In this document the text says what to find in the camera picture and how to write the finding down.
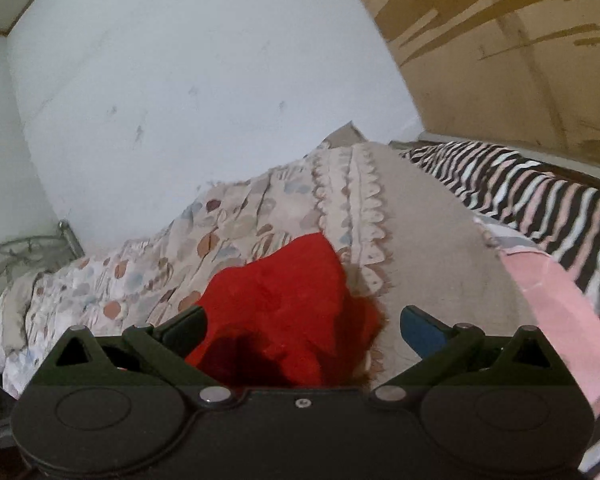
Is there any circle-patterned blanket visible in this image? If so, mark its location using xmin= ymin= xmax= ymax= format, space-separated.
xmin=0 ymin=122 xmax=536 ymax=401

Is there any beige pillow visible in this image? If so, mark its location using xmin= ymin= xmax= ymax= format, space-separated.
xmin=0 ymin=272 xmax=56 ymax=351

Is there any metal bed headboard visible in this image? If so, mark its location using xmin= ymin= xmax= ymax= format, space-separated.
xmin=0 ymin=220 xmax=86 ymax=321

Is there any red cloth garment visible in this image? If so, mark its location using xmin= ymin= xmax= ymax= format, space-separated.
xmin=185 ymin=232 xmax=385 ymax=390

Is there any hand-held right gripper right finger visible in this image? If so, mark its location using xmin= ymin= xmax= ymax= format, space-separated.
xmin=370 ymin=305 xmax=581 ymax=407

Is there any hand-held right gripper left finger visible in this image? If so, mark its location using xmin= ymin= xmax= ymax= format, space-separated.
xmin=30 ymin=305 xmax=233 ymax=407

